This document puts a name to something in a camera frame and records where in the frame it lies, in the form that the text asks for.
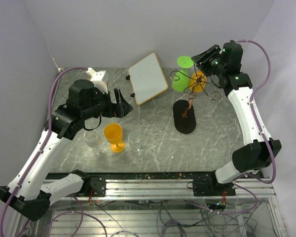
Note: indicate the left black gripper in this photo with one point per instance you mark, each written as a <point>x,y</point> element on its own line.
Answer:
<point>122,108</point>

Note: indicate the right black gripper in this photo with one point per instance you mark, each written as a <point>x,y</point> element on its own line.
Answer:
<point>202,64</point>

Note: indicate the green plastic wine glass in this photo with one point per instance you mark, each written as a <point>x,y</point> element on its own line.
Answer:
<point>181,78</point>

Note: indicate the orange plastic wine glass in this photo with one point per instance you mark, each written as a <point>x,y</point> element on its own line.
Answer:
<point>114,135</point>

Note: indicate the clear ribbed glass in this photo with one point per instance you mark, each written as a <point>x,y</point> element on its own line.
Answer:
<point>135,141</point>

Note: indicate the clear wine glass front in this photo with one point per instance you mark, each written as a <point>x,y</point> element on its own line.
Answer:
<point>94,142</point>

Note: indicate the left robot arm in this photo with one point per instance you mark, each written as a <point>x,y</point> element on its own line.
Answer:
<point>27,193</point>

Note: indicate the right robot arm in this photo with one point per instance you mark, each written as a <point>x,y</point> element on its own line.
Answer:
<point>260,149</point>

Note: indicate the black oval rack base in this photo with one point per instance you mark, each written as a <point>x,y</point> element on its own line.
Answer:
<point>185,121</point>

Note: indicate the copper wire glass rack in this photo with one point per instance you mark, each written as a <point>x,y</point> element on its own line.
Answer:
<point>191,95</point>

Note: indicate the small whiteboard yellow frame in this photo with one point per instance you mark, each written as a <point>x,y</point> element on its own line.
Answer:
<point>147,79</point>

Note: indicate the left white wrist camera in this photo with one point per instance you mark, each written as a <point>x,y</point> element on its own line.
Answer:
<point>100,79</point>

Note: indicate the aluminium rail frame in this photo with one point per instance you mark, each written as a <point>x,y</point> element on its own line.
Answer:
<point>178,189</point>

